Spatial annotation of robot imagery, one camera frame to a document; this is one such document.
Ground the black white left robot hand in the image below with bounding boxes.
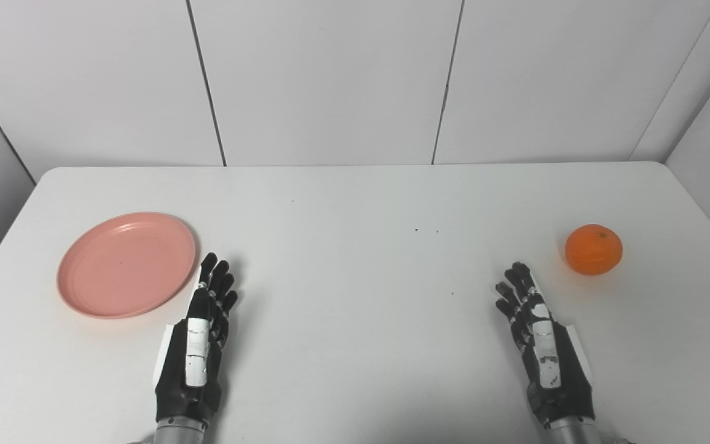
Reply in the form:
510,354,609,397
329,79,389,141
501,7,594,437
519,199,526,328
153,252,239,427

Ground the pink plastic plate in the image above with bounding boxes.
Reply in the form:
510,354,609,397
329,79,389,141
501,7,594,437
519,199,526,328
56,212,197,319

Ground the orange fruit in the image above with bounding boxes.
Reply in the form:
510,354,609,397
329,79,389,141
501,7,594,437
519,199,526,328
565,224,624,276

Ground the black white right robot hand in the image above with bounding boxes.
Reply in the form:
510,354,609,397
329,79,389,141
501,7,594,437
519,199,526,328
494,261,596,430

